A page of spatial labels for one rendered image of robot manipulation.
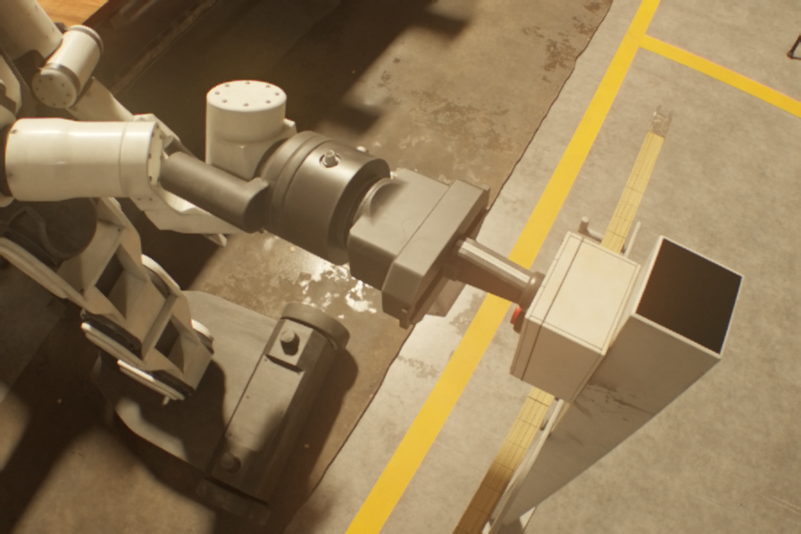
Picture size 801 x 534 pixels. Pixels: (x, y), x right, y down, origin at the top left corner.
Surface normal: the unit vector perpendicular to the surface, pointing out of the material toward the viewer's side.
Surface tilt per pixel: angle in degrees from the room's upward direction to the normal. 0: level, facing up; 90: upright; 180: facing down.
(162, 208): 69
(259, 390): 0
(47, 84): 86
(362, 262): 81
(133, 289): 18
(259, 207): 90
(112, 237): 7
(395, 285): 36
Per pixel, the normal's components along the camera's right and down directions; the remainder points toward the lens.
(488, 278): -0.50, 0.70
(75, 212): 0.89, 0.20
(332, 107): -0.06, -0.46
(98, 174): 0.20, 0.55
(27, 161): 0.24, 0.23
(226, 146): -0.47, 0.48
